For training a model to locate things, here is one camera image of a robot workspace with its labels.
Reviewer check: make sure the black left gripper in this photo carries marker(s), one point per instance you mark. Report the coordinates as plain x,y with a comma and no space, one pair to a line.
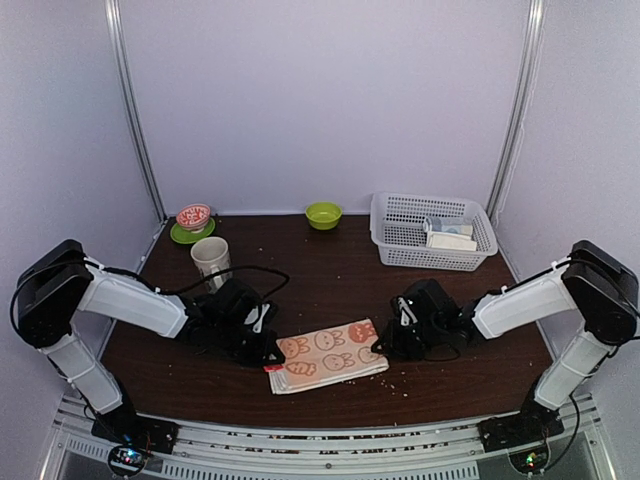
261,356

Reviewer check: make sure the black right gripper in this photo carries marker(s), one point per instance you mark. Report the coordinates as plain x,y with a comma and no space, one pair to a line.
393,346

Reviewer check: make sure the orange patterned towel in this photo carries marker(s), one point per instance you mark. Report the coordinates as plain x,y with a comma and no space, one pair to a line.
326,357

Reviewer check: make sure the white towel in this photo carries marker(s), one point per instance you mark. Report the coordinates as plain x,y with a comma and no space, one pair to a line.
450,241

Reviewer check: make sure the white plastic basket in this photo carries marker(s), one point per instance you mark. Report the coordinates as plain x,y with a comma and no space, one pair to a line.
396,226

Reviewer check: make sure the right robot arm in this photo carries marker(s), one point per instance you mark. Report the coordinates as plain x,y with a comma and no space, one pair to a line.
589,281

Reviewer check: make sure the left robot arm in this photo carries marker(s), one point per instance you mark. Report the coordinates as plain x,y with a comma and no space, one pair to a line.
232,317

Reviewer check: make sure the white ceramic mug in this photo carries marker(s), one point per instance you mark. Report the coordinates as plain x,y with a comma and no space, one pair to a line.
211,255

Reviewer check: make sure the rolled grey blue towel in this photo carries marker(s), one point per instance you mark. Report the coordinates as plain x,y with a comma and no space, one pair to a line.
450,225

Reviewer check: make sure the green saucer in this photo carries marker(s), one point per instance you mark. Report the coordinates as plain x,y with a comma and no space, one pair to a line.
182,236

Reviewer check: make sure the red patterned bowl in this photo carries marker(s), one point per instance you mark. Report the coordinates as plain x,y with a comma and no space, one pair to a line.
194,218

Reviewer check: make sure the green bowl behind towel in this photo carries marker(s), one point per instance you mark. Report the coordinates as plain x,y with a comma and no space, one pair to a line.
323,216

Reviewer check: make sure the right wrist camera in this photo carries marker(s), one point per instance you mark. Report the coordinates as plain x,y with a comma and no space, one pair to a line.
405,313

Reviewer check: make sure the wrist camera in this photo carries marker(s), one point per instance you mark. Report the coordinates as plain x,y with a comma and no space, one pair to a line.
260,317
405,313

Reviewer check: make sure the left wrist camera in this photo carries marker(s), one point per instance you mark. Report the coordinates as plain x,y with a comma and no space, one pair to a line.
260,317

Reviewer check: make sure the right aluminium frame post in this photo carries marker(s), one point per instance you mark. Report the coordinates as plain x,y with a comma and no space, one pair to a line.
522,94

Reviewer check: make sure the aluminium frame post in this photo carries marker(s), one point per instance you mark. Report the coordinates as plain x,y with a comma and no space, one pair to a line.
117,37
522,94

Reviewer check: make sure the left aluminium frame post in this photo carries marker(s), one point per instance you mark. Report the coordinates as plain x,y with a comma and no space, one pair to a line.
117,37

